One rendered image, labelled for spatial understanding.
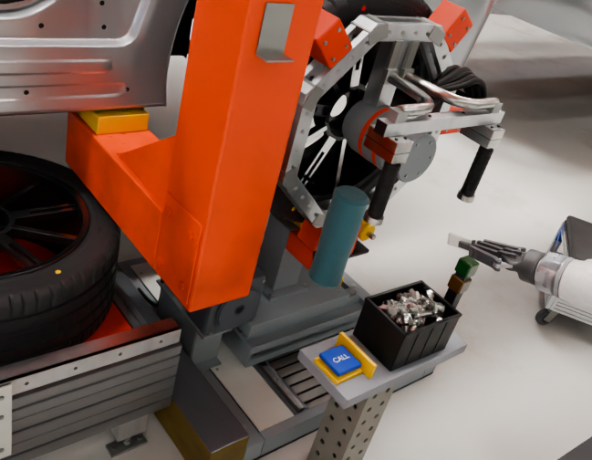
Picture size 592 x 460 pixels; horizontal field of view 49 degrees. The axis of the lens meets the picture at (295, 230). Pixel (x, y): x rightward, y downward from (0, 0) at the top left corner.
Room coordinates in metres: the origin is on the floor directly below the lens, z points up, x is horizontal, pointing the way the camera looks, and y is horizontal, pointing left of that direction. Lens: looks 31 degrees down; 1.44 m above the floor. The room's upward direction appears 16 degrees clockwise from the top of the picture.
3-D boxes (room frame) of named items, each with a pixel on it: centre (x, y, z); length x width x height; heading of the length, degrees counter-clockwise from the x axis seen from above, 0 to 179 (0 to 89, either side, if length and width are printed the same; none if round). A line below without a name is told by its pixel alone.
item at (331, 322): (1.70, -0.01, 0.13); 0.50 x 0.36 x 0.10; 137
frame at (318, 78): (1.56, -0.11, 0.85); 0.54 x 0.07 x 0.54; 137
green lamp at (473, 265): (1.37, -0.43, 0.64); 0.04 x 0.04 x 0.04; 47
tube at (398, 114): (1.40, -0.13, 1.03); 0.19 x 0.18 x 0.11; 47
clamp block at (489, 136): (1.54, -0.37, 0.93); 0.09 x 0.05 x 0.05; 47
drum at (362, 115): (1.51, -0.16, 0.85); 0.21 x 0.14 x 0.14; 47
